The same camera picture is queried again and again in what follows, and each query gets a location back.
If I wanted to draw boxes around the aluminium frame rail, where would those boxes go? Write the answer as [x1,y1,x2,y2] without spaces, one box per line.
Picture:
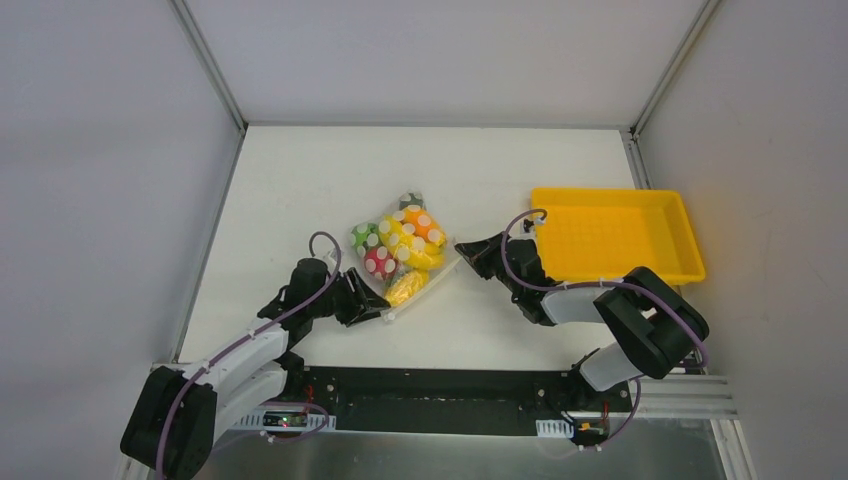
[167,1,248,362]

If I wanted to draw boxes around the orange fake food ball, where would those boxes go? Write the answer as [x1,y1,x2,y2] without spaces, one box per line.
[402,205,446,247]

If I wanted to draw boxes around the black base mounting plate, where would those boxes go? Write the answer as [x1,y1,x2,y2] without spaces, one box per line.
[281,366,632,437]

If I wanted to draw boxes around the yellow fake banana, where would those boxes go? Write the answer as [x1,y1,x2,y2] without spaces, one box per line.
[378,215,445,270]

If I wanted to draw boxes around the green fake food ball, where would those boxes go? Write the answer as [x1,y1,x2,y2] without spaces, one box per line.
[349,222,380,252]

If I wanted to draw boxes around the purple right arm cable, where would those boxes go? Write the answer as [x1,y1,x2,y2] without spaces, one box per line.
[500,209,710,458]

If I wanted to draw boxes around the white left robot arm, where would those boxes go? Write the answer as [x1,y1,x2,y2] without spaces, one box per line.
[119,258,390,479]

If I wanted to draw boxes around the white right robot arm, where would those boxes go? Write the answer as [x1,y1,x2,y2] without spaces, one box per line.
[455,233,709,410]

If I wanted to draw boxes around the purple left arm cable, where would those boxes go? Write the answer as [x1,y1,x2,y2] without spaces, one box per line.
[153,231,343,480]

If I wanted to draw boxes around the clear zip top bag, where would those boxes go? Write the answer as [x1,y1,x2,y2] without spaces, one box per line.
[347,190,459,323]

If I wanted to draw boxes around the red fake food ball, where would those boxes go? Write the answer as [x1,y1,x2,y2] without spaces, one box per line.
[364,246,398,280]

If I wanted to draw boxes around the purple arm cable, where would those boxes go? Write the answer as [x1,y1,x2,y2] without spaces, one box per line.
[500,209,710,458]
[153,231,343,480]

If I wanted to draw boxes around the yellow plastic tray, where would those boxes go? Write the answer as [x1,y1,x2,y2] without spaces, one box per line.
[531,187,706,286]

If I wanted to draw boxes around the yellow fake corn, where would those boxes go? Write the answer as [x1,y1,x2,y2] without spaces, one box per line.
[384,269,430,307]

